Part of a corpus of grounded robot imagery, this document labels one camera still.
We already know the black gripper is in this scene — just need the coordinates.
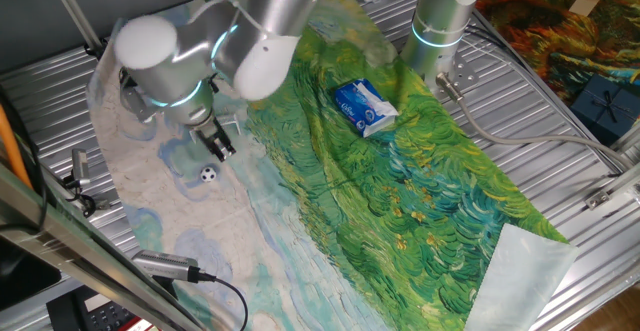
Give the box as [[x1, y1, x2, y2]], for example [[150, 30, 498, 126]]
[[187, 116, 238, 164]]

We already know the painted landscape tablecloth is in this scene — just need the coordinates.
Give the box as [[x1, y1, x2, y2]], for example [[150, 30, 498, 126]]
[[85, 0, 581, 331]]

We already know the blue tissue pack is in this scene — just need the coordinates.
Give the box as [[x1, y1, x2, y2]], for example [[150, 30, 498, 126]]
[[333, 78, 400, 139]]

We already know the orange painted cloth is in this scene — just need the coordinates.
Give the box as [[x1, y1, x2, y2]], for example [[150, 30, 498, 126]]
[[473, 0, 640, 108]]

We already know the dark blue gift box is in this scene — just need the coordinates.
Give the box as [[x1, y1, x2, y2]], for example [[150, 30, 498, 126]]
[[569, 73, 640, 147]]

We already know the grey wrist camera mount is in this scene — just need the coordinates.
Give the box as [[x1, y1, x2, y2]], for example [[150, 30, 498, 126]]
[[118, 68, 154, 125]]

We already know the grey camera on mount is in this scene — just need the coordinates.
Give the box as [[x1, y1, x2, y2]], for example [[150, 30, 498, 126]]
[[62, 147, 111, 218]]

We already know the black camera box cable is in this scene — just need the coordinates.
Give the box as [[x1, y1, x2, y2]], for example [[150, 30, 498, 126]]
[[197, 270, 250, 331]]

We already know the aluminium frame beam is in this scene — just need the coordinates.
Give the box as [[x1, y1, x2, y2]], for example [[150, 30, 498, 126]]
[[0, 163, 204, 331]]

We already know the orange cable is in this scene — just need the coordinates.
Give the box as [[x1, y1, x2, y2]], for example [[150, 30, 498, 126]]
[[0, 105, 34, 191]]

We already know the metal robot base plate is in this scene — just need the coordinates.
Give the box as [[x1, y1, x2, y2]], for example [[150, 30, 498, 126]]
[[423, 50, 480, 103]]

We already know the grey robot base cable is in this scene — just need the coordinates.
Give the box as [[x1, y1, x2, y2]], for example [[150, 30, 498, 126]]
[[434, 70, 637, 172]]

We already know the metal corner bracket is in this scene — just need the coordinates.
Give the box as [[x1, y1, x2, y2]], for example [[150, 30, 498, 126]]
[[583, 160, 640, 211]]

